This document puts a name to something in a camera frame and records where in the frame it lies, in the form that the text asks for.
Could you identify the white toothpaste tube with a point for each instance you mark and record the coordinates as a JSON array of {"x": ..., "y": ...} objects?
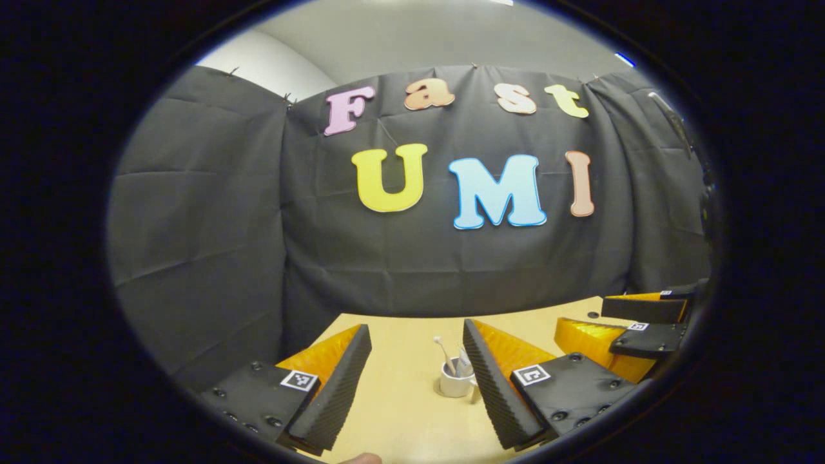
[{"x": 464, "y": 361}]

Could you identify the light wooden desktop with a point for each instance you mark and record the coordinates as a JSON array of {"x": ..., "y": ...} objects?
[{"x": 406, "y": 399}]

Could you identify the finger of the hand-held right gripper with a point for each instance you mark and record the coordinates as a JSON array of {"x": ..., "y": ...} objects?
[
  {"x": 651, "y": 338},
  {"x": 644, "y": 310}
]

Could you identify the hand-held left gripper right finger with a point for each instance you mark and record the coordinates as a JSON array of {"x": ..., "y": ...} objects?
[{"x": 490, "y": 393}]

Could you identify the black backdrop cloth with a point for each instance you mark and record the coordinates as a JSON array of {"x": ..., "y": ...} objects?
[{"x": 387, "y": 258}]

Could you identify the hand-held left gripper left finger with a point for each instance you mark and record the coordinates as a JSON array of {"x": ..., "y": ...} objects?
[{"x": 338, "y": 393}]

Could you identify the wooden toothbrush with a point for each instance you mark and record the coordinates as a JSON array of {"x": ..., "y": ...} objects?
[{"x": 446, "y": 353}]

